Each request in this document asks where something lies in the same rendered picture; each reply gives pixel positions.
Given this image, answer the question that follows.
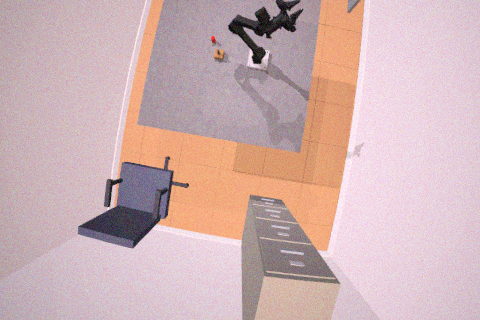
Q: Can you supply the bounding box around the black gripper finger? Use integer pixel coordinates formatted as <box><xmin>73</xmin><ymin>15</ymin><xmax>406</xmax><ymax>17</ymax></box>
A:
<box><xmin>290</xmin><ymin>9</ymin><xmax>303</xmax><ymax>23</ymax></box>
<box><xmin>284</xmin><ymin>0</ymin><xmax>301</xmax><ymax>11</ymax></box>

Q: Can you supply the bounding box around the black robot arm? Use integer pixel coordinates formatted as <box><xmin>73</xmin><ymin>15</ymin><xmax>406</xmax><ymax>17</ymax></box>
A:
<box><xmin>229</xmin><ymin>7</ymin><xmax>294</xmax><ymax>64</ymax></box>

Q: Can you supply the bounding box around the tan square block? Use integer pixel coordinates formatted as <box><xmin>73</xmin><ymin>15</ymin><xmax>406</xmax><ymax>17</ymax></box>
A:
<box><xmin>214</xmin><ymin>49</ymin><xmax>224</xmax><ymax>60</ymax></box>

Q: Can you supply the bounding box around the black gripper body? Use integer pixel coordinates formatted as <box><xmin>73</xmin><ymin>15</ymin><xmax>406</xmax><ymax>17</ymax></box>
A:
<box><xmin>272</xmin><ymin>0</ymin><xmax>296</xmax><ymax>32</ymax></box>

